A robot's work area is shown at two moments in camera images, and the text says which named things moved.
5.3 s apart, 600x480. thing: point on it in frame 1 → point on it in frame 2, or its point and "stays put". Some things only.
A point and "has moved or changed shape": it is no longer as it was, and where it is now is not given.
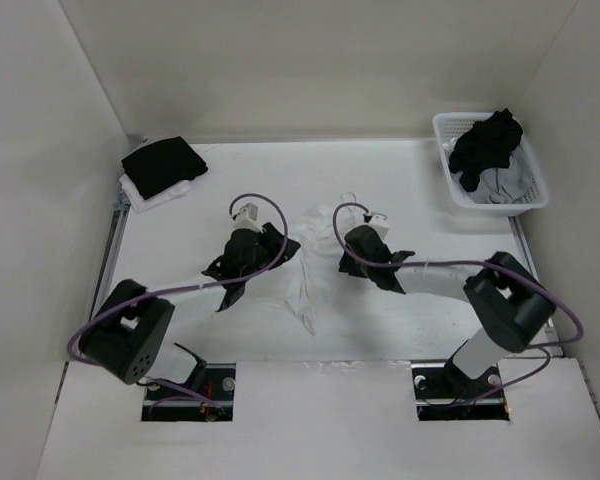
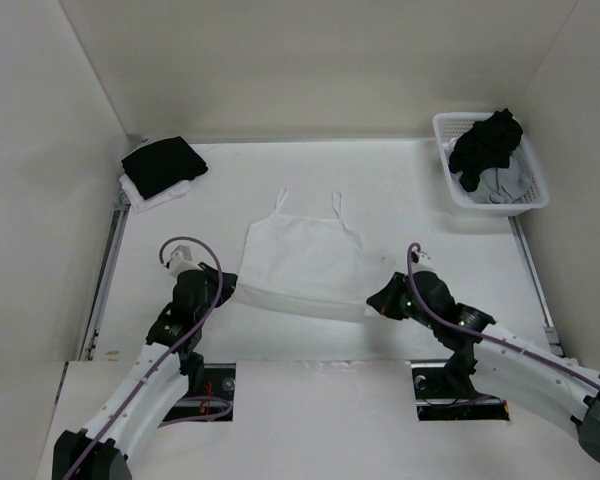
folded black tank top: x=161 y=164 stays put
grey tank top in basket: x=504 y=185 stays put
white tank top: x=307 y=281 has moved or changed shape
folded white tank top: x=140 y=204 stays put
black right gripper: x=346 y=266 → x=384 y=300
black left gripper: x=273 y=240 → x=228 y=287
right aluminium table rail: x=550 y=324 stays put
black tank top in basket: x=487 y=145 stays put
